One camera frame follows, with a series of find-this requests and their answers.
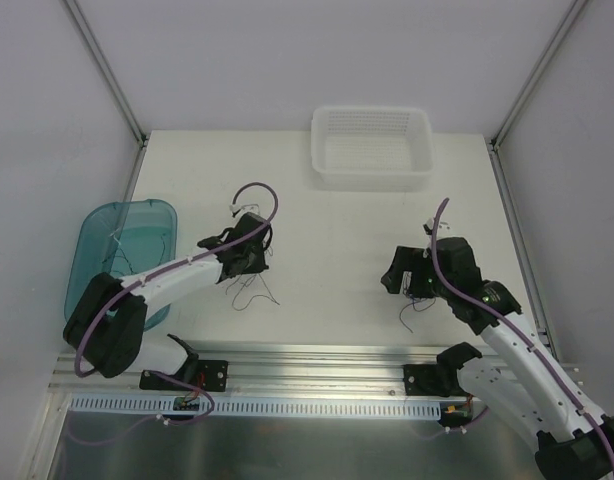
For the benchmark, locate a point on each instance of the white perforated plastic basket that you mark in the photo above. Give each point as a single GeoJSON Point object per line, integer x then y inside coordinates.
{"type": "Point", "coordinates": [372, 148]}

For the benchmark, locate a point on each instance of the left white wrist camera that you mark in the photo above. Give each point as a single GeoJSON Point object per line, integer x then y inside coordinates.
{"type": "Point", "coordinates": [237, 210]}

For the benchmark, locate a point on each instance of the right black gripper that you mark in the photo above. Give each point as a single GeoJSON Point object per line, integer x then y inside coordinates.
{"type": "Point", "coordinates": [400, 270]}

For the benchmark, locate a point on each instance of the left aluminium frame post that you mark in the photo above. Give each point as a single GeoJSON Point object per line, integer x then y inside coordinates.
{"type": "Point", "coordinates": [84, 29]}

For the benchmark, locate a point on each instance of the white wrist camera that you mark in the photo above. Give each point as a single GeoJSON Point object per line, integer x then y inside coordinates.
{"type": "Point", "coordinates": [237, 210]}
{"type": "Point", "coordinates": [441, 229]}

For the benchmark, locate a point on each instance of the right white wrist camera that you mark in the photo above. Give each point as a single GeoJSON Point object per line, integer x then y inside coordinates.
{"type": "Point", "coordinates": [441, 229]}

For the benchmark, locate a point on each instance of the right aluminium frame post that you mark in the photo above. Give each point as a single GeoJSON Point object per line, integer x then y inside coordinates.
{"type": "Point", "coordinates": [573, 14]}

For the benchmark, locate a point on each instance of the aluminium frame post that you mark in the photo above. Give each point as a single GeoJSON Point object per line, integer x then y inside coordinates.
{"type": "Point", "coordinates": [84, 29]}
{"type": "Point", "coordinates": [573, 14]}

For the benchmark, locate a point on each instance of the teal transparent plastic bin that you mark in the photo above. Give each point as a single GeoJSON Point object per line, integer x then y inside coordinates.
{"type": "Point", "coordinates": [121, 239]}

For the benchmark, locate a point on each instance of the aluminium mounting rail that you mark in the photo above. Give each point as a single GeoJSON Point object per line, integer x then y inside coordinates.
{"type": "Point", "coordinates": [275, 370]}

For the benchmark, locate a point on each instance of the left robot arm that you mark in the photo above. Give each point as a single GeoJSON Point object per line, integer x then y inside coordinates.
{"type": "Point", "coordinates": [107, 326]}

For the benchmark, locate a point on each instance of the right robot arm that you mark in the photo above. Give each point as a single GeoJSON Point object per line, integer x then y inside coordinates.
{"type": "Point", "coordinates": [570, 436]}

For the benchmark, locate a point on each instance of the white slotted cable duct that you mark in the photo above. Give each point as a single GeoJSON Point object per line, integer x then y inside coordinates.
{"type": "Point", "coordinates": [258, 407]}

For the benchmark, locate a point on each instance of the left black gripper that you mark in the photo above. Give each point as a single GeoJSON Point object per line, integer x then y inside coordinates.
{"type": "Point", "coordinates": [244, 265]}

